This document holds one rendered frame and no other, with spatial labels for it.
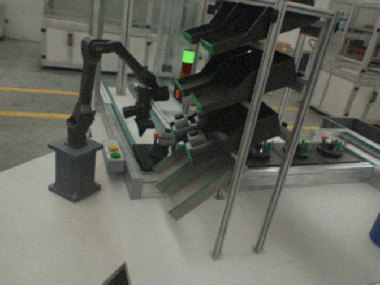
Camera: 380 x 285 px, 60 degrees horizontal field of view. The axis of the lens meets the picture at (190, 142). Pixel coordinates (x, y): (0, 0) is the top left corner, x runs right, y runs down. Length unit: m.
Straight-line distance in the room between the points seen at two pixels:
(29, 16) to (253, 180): 8.40
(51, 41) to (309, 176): 5.62
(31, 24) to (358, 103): 7.63
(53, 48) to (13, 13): 2.97
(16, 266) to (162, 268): 0.42
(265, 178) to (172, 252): 0.65
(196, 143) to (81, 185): 0.53
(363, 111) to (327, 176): 4.90
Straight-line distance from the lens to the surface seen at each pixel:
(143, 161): 1.40
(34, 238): 1.19
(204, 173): 1.12
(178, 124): 1.09
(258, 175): 1.55
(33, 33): 9.48
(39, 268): 1.09
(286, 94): 2.46
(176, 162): 1.25
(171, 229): 1.23
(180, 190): 1.14
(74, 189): 1.32
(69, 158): 1.26
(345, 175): 1.94
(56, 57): 6.69
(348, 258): 1.40
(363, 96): 6.56
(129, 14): 2.35
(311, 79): 0.99
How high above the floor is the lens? 1.63
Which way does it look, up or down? 23 degrees down
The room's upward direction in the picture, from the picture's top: 10 degrees clockwise
